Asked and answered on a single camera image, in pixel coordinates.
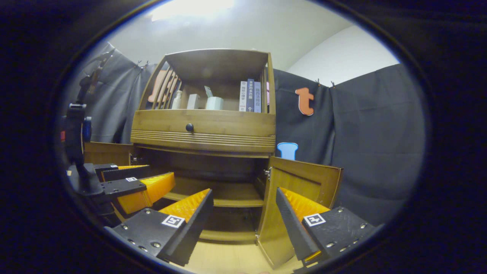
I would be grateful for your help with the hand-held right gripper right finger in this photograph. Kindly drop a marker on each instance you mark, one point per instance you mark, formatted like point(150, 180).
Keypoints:
point(293, 232)

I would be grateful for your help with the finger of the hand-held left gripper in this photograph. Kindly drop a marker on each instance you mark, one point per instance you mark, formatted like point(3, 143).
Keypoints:
point(125, 174)
point(121, 187)

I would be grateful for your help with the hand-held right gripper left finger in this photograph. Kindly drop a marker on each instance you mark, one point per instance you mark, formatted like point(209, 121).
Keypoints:
point(196, 232)

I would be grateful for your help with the wooden shoe cabinet door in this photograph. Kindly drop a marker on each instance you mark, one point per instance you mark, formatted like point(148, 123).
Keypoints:
point(304, 175)
point(110, 152)

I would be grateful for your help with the wooden double-door shoe cabinet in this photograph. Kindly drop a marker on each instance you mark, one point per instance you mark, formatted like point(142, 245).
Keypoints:
point(205, 146)

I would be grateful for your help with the small white box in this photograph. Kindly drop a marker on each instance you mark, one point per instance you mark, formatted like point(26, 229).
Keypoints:
point(193, 102)

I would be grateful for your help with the wooden drawer with black knob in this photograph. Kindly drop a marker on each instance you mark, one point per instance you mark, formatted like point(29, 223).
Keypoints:
point(236, 127)

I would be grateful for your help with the white cup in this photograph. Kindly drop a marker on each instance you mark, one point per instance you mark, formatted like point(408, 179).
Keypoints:
point(214, 103)

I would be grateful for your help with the pale folded paper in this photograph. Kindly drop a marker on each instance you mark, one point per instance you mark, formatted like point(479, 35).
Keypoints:
point(207, 91)

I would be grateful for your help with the black backdrop cloth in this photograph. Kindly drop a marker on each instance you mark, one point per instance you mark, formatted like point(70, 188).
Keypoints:
point(380, 144)

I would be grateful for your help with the grey blue spine book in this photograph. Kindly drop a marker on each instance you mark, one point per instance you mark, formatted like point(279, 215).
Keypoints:
point(257, 97)

